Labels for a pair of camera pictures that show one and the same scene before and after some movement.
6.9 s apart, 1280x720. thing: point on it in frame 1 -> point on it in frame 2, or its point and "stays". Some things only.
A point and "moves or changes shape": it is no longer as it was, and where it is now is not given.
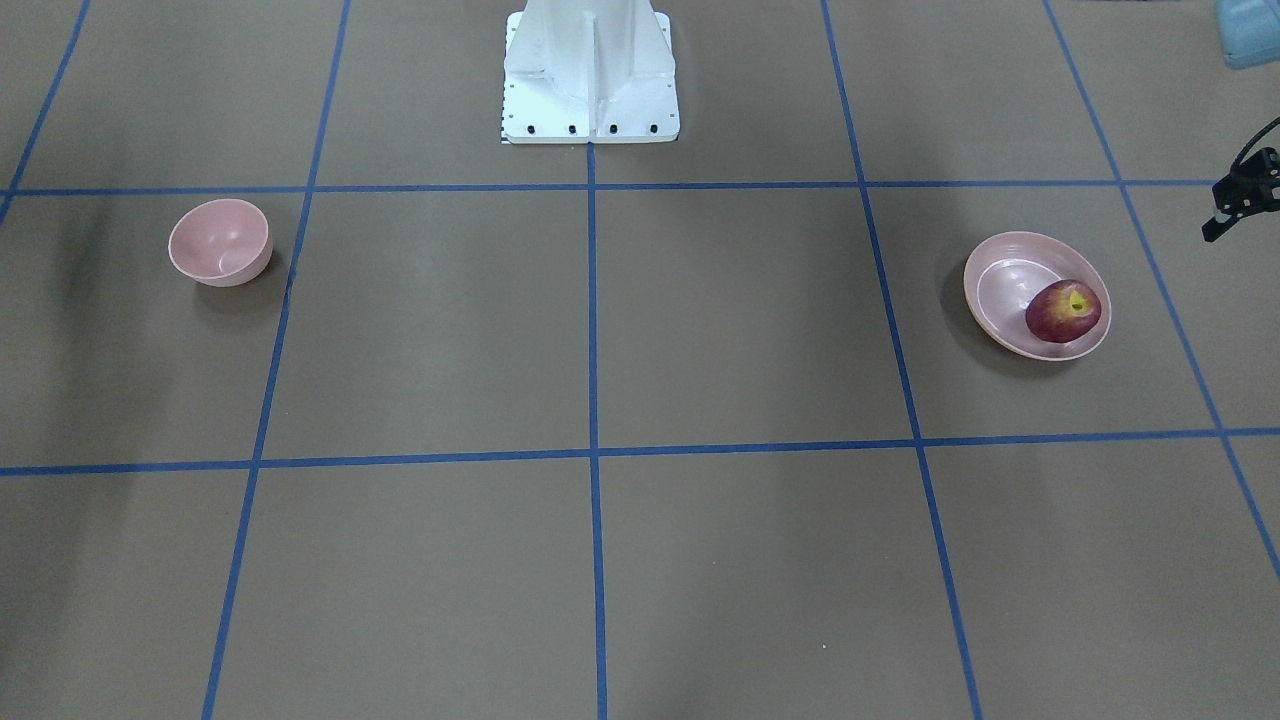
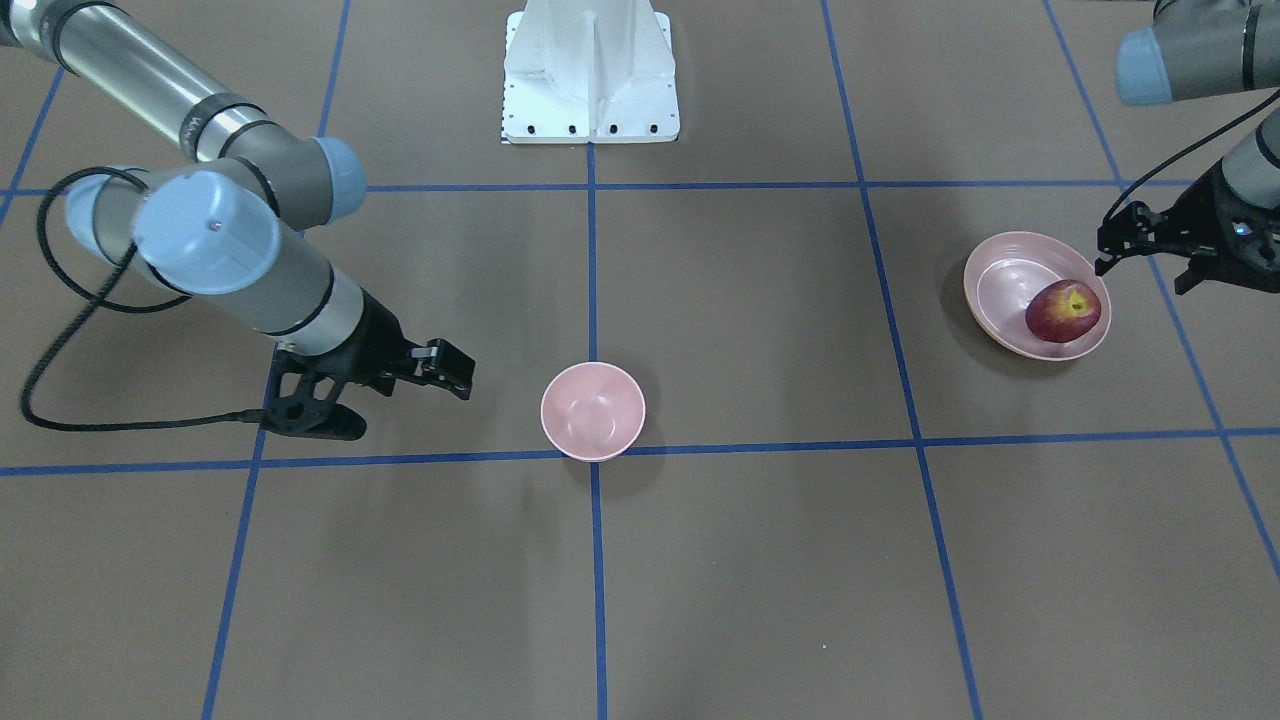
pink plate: (1001, 278) stays
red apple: (1063, 311) stays
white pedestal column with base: (589, 71) stays
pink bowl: (222, 243) moves or changes shape
